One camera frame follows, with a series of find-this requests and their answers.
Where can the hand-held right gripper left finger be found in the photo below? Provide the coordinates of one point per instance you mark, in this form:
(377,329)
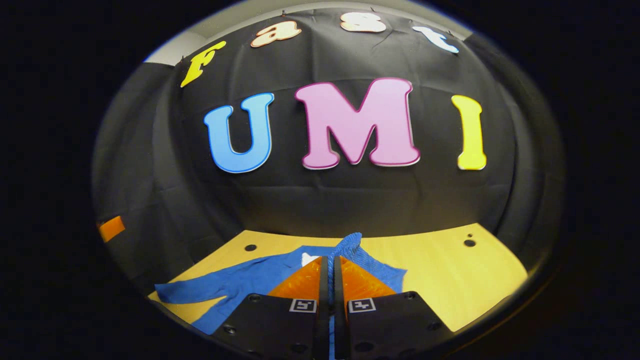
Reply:
(324,310)

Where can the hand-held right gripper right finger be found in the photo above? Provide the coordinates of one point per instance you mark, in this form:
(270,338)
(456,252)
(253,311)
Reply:
(339,310)

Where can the blue button shirt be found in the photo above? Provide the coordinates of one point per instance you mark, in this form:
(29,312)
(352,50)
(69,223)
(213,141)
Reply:
(250,280)

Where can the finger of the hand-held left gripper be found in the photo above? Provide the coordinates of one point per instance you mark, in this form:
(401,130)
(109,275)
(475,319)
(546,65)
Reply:
(111,229)

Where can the black backdrop cloth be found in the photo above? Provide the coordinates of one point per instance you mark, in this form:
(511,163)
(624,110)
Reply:
(350,200)

